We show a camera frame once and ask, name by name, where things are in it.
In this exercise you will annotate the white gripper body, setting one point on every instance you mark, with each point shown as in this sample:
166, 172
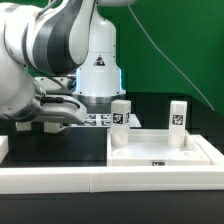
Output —
59, 106

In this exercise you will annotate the white square table top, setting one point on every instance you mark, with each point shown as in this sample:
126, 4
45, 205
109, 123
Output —
149, 147

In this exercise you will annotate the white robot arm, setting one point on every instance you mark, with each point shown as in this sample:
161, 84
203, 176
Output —
63, 37

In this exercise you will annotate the printed tag sheet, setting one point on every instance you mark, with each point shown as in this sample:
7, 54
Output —
104, 120

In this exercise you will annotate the white U-shaped fence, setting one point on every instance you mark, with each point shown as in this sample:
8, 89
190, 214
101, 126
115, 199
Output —
117, 178

